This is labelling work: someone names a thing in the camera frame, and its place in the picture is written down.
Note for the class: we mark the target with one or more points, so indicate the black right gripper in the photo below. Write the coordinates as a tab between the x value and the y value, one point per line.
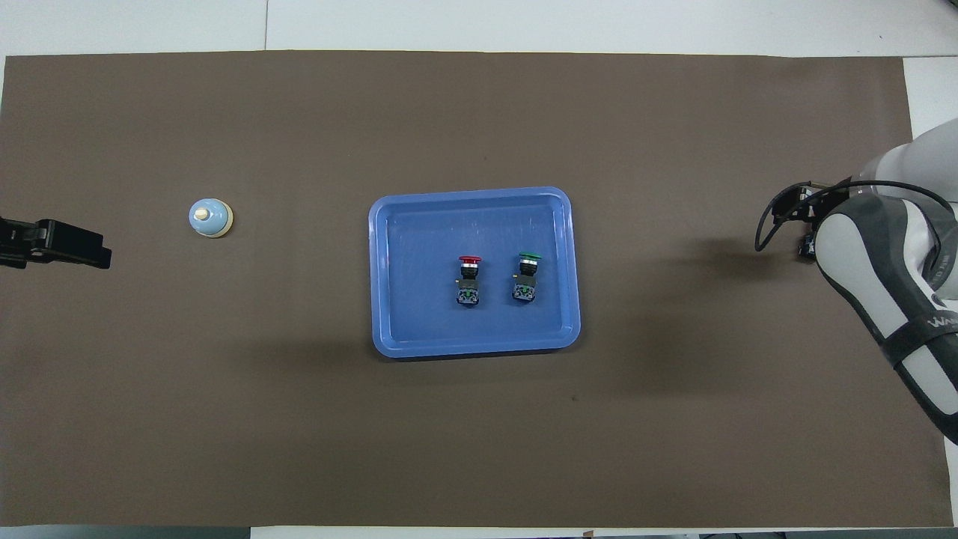
795	203

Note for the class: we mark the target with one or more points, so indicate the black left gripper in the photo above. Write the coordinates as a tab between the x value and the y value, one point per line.
60	241

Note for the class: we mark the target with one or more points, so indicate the light blue desk bell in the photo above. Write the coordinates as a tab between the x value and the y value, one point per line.
210	218

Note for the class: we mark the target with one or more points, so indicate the green push button switch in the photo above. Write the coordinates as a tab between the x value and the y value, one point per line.
526	278

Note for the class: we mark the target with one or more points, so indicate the red push button switch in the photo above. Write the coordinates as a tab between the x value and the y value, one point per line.
468	281

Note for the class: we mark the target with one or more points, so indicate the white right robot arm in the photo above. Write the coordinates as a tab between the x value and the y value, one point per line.
883	247

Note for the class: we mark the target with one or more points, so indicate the blue plastic tray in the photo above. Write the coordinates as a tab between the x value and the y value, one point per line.
419	322

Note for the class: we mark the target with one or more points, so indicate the brown table mat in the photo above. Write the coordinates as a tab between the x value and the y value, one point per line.
299	434

